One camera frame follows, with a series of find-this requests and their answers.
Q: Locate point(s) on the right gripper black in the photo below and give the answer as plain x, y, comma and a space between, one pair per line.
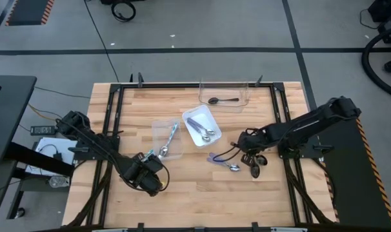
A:
248, 141

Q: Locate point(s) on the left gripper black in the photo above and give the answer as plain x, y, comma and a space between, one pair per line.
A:
147, 175

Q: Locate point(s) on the black desk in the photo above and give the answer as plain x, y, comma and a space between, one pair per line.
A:
8, 106

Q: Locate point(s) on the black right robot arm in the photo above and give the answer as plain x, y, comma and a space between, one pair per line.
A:
305, 125

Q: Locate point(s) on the black table clamp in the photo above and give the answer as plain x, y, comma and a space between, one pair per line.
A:
255, 225
131, 78
140, 226

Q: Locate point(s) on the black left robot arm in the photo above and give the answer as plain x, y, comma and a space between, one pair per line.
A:
95, 140

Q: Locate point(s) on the black mat with hazard stripes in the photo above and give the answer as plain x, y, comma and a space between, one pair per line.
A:
353, 193
27, 11

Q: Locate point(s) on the white plastic bin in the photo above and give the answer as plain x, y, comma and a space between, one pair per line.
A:
198, 112

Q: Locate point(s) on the large clear plastic container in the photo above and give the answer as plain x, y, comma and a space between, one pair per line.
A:
221, 88

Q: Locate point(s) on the black equipment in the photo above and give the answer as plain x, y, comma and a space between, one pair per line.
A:
389, 9

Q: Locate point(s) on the clear plastic bottle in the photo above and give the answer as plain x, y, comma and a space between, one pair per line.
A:
58, 182

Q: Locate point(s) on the small clear plastic container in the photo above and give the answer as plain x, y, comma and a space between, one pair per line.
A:
160, 132

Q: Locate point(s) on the black caster wheel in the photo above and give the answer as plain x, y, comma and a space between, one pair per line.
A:
20, 212

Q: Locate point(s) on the black power adapter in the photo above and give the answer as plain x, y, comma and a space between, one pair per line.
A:
42, 130

